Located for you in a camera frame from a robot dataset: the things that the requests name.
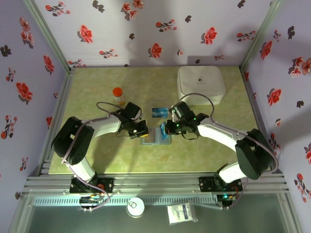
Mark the sage green card holder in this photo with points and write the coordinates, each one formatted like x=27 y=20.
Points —
x=157 y=139

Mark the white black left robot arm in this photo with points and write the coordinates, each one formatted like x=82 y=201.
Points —
x=107 y=125

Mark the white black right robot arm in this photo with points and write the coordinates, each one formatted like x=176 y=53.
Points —
x=218 y=133

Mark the dark red credit card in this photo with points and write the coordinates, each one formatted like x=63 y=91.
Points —
x=149 y=136

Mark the orange lid pill bottle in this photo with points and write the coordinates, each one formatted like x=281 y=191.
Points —
x=117 y=91

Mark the white zip pouch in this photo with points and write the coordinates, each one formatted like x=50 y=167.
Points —
x=201 y=80

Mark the white round tin can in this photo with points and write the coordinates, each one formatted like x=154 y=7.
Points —
x=135 y=207

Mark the aluminium front frame rail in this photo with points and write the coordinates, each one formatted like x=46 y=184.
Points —
x=155 y=183

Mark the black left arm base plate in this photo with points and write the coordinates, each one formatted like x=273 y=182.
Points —
x=107 y=184

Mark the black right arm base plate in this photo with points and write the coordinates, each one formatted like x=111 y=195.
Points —
x=206 y=184

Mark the aluminium side frame rail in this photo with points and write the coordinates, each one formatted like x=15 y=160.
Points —
x=58 y=112
x=251 y=87

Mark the aluminium frame post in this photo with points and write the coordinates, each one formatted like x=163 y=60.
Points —
x=261 y=34
x=49 y=34

